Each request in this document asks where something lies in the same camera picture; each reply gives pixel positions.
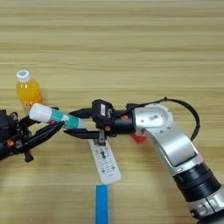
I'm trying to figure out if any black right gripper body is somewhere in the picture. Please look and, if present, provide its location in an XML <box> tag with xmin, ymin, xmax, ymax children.
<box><xmin>98</xmin><ymin>109</ymin><xmax>137</xmax><ymax>146</ymax></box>

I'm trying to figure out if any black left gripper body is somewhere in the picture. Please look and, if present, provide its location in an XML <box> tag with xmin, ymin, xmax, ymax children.
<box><xmin>0</xmin><ymin>128</ymin><xmax>33</xmax><ymax>163</ymax></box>

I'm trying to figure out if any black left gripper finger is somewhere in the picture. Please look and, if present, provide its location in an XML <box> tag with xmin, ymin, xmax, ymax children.
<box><xmin>24</xmin><ymin>121</ymin><xmax>66</xmax><ymax>151</ymax></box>
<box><xmin>18</xmin><ymin>115</ymin><xmax>39</xmax><ymax>128</ymax></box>

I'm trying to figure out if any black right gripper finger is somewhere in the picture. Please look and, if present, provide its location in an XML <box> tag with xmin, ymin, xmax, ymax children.
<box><xmin>63</xmin><ymin>128</ymin><xmax>100</xmax><ymax>140</ymax></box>
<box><xmin>69</xmin><ymin>108</ymin><xmax>94</xmax><ymax>119</ymax></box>

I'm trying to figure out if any green and white tube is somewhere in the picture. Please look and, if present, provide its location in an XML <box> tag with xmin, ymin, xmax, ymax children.
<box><xmin>29</xmin><ymin>102</ymin><xmax>86</xmax><ymax>130</ymax></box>

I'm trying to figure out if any red cube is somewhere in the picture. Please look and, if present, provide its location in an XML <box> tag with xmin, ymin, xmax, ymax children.
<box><xmin>129</xmin><ymin>133</ymin><xmax>148</xmax><ymax>144</ymax></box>

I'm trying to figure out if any orange juice bottle white cap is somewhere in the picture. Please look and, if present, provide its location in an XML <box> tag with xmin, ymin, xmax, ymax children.
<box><xmin>16</xmin><ymin>69</ymin><xmax>43</xmax><ymax>113</ymax></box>

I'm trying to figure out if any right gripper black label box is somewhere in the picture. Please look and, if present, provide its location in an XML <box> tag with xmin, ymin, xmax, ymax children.
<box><xmin>91</xmin><ymin>99</ymin><xmax>116</xmax><ymax>130</ymax></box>

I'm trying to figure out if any white remote control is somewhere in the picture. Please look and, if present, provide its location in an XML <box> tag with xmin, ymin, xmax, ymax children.
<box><xmin>87</xmin><ymin>138</ymin><xmax>123</xmax><ymax>186</ymax></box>

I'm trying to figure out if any blue tape strip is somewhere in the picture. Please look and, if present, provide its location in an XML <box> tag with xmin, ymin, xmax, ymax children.
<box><xmin>95</xmin><ymin>184</ymin><xmax>109</xmax><ymax>224</ymax></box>

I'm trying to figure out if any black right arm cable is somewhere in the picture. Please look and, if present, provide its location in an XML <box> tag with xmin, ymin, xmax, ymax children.
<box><xmin>125</xmin><ymin>96</ymin><xmax>201</xmax><ymax>142</ymax></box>

